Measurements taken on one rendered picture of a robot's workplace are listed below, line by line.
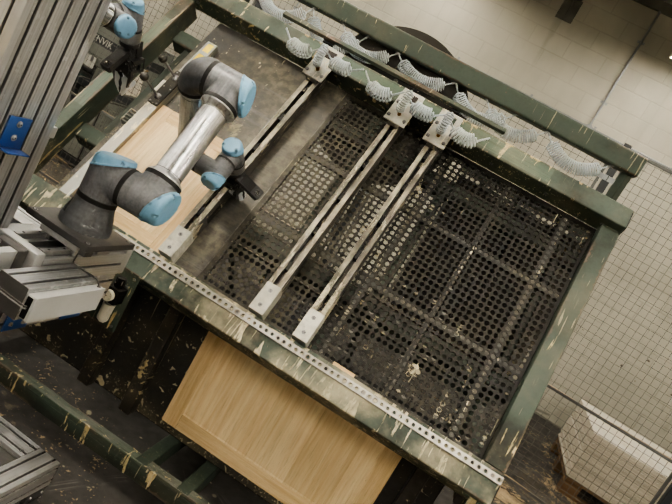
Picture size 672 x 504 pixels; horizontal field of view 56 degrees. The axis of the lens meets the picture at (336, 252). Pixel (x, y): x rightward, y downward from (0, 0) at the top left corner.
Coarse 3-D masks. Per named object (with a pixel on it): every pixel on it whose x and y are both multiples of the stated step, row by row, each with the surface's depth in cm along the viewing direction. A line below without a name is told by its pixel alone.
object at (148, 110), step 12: (216, 48) 286; (168, 96) 272; (144, 108) 268; (156, 108) 269; (132, 120) 265; (144, 120) 266; (120, 132) 262; (132, 132) 263; (108, 144) 259; (120, 144) 260; (84, 168) 253; (72, 180) 250; (72, 192) 248
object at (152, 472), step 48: (48, 336) 276; (96, 336) 270; (144, 336) 265; (192, 336) 260; (0, 384) 255; (144, 384) 260; (96, 432) 246; (144, 480) 242; (240, 480) 259; (432, 480) 240
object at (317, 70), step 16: (320, 48) 265; (320, 64) 269; (304, 80) 277; (320, 80) 273; (304, 96) 274; (288, 112) 269; (272, 128) 268; (256, 144) 262; (272, 144) 267; (256, 160) 261; (208, 192) 249; (224, 192) 250; (208, 208) 246; (192, 224) 243; (176, 240) 239; (192, 240) 246; (176, 256) 240
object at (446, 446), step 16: (144, 256) 237; (176, 272) 236; (224, 304) 232; (256, 320) 230; (272, 336) 228; (304, 352) 226; (320, 368) 224; (352, 384) 222; (368, 400) 220; (432, 432) 218; (448, 448) 216; (480, 464) 214; (496, 480) 212
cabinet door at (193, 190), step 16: (160, 112) 270; (144, 128) 266; (160, 128) 267; (176, 128) 268; (128, 144) 262; (144, 144) 263; (160, 144) 264; (144, 160) 260; (192, 176) 258; (192, 192) 255; (192, 208) 252; (128, 224) 246; (144, 224) 247; (176, 224) 248; (144, 240) 244; (160, 240) 245
